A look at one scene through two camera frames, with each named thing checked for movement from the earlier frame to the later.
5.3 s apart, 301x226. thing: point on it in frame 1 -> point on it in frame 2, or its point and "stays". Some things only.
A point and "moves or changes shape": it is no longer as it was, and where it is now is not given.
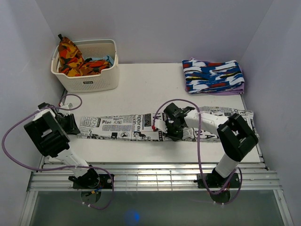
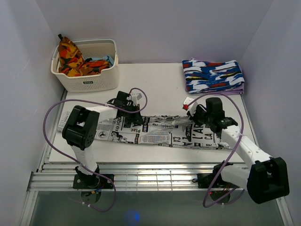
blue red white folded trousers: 202,76 stays
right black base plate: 214,181 stays
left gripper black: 72,127 -> 136,118
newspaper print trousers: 142,126 moves or changes shape
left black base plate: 101,181 stays
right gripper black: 174,137 -> 198,108
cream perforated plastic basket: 106,80 stays
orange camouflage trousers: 72,62 stays
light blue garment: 106,58 stays
